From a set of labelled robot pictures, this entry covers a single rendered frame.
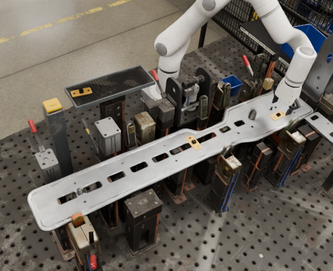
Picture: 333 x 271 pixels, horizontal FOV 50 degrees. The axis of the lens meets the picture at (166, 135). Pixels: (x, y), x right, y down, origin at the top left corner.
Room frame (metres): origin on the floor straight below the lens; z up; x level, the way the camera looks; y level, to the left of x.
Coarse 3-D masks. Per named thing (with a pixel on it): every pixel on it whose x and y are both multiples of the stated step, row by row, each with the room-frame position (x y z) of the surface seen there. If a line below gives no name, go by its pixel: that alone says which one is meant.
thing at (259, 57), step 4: (256, 56) 1.46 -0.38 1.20; (260, 56) 1.45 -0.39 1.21; (264, 56) 1.46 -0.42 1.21; (256, 60) 1.45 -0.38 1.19; (260, 60) 1.46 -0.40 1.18; (264, 60) 1.43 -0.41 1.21; (256, 64) 1.45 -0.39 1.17; (260, 64) 1.46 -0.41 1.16; (256, 68) 1.44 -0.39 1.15; (260, 68) 1.46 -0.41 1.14; (256, 72) 1.44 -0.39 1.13; (260, 72) 1.45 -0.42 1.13; (256, 76) 1.43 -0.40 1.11; (260, 76) 1.45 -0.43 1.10; (252, 80) 1.44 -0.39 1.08; (256, 84) 1.45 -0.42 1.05
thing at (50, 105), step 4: (48, 100) 1.05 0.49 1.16; (52, 100) 1.05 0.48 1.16; (56, 100) 1.05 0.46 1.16; (44, 104) 1.02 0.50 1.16; (48, 104) 1.02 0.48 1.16; (52, 104) 1.02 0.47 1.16; (56, 104) 1.03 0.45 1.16; (60, 104) 1.03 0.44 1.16; (48, 108) 1.00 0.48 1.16; (52, 108) 1.00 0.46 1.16; (56, 108) 1.01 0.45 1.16; (60, 108) 1.02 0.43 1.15; (48, 112) 0.99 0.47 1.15
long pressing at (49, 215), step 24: (264, 96) 1.42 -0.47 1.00; (264, 120) 1.25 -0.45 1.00; (288, 120) 1.27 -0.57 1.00; (144, 144) 1.01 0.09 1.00; (168, 144) 1.03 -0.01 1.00; (216, 144) 1.06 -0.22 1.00; (96, 168) 0.85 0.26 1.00; (120, 168) 0.87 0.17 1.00; (144, 168) 0.88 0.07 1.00; (168, 168) 0.90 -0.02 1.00; (48, 192) 0.72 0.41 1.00; (96, 192) 0.74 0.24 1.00; (120, 192) 0.76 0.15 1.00; (48, 216) 0.62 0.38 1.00
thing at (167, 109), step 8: (160, 104) 1.19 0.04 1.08; (168, 104) 1.20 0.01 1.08; (160, 112) 1.16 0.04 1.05; (168, 112) 1.15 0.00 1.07; (160, 120) 1.15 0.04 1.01; (168, 120) 1.16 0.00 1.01; (160, 128) 1.15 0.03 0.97; (168, 128) 1.16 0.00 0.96; (160, 136) 1.15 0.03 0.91; (160, 160) 1.15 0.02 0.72
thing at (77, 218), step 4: (76, 212) 0.59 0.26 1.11; (80, 212) 0.59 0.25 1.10; (72, 216) 0.58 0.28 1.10; (76, 216) 0.58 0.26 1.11; (80, 216) 0.58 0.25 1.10; (72, 220) 0.57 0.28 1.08; (76, 220) 0.57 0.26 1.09; (80, 220) 0.58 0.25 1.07; (76, 224) 0.58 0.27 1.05; (80, 224) 0.59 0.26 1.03
